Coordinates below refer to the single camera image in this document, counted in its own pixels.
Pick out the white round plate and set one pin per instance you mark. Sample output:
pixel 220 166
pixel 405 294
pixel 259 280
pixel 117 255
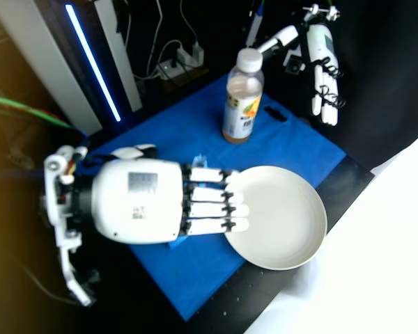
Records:
pixel 285 215

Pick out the orange vitamin drink bottle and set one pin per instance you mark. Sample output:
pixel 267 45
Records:
pixel 242 104

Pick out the white column with blue light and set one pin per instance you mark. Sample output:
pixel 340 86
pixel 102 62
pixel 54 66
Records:
pixel 48 62

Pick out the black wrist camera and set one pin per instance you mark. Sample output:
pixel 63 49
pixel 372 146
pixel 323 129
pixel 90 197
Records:
pixel 294 65

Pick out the white power strip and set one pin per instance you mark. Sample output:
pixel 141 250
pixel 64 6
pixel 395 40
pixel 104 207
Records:
pixel 181 64

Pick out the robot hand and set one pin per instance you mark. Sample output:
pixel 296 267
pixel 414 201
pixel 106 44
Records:
pixel 136 205
pixel 318 45

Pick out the blue cloth bag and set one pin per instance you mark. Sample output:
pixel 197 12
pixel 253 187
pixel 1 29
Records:
pixel 195 271

